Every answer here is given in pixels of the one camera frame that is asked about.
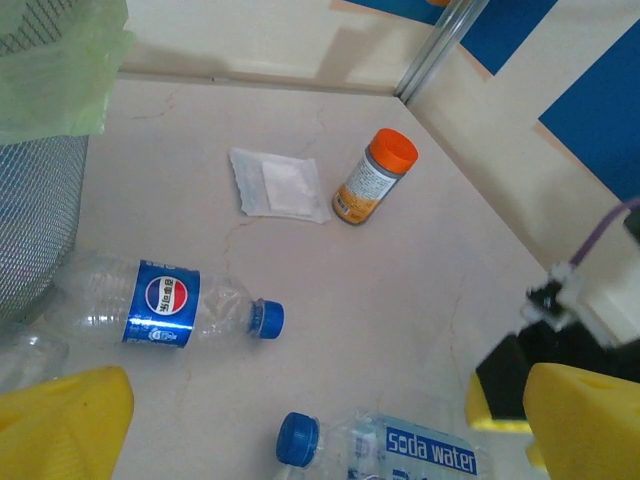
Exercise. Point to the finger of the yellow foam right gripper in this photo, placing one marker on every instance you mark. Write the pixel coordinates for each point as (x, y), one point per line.
(500, 380)
(535, 454)

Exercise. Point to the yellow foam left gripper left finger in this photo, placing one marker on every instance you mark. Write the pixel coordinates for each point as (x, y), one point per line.
(60, 430)

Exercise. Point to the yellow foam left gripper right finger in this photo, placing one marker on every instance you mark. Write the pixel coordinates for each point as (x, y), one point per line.
(590, 430)

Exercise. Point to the soda water bottle blue cap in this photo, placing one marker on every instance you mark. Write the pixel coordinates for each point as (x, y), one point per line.
(400, 445)

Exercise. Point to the Pepsi label bottle blue cap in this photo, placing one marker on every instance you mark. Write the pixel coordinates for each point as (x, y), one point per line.
(165, 305)

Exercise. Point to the green plastic bin liner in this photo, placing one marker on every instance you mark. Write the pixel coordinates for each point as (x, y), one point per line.
(55, 75)

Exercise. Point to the orange lidded jar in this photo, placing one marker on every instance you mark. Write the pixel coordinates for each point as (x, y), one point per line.
(375, 180)

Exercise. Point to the white sachet packet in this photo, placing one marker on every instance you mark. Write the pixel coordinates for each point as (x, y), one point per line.
(280, 185)

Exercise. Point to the aluminium frame post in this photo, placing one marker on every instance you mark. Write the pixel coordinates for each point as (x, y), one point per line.
(440, 45)

